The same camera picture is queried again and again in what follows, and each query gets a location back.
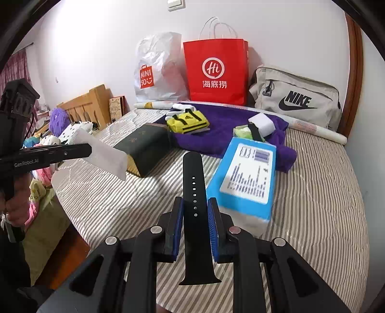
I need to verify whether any red paper shopping bag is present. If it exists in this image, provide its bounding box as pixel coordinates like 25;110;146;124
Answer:
183;16;250;106

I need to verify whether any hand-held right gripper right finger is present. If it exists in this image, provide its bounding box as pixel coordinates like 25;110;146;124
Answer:
207;197;352;313

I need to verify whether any wooden headboard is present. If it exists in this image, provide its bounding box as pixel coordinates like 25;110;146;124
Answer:
57;84;112;130

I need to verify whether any person's left hand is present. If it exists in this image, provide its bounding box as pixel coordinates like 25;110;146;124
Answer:
0;177;32;230

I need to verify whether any beige waist bag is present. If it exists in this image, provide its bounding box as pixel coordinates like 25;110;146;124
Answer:
248;67;343;132

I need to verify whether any printed paper roll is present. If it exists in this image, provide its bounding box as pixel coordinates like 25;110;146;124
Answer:
134;101;348;146

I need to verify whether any yellow striped pouch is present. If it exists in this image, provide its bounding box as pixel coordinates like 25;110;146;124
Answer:
166;110;210;134

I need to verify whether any white plastic shopping bag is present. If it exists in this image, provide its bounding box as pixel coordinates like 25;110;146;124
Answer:
134;32;191;103

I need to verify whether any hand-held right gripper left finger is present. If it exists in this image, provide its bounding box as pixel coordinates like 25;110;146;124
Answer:
69;196;185;313

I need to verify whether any white dotted pillow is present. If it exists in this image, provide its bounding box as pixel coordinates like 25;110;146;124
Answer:
58;122;94;143

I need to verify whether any dark green box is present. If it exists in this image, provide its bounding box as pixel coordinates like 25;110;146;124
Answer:
114;123;172;178

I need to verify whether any brown framed book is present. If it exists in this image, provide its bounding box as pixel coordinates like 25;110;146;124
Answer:
108;96;127;123

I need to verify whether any red plaid curtain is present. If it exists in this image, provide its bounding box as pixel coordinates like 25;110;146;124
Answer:
0;50;41;127

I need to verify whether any black watch strap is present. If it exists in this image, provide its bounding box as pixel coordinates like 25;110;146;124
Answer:
179;151;222;286

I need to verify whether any light green bedsheet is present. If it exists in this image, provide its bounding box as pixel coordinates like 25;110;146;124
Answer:
22;177;71;286

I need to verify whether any purple plush toy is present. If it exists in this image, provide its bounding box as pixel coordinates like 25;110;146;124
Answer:
49;108;71;138

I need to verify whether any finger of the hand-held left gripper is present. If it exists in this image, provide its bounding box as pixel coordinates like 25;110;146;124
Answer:
56;143;92;161

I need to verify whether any pink cloth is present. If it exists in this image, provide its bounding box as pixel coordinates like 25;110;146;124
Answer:
26;167;58;231

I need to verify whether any light green cloth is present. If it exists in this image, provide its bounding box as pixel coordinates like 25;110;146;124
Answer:
233;125;266;143

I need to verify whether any blue tissue pack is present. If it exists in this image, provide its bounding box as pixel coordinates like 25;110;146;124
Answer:
206;137;276;237

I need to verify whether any white foam block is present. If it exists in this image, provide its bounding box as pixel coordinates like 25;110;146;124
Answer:
248;114;276;138

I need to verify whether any purple towel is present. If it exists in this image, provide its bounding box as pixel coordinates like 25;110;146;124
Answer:
156;102;297;174

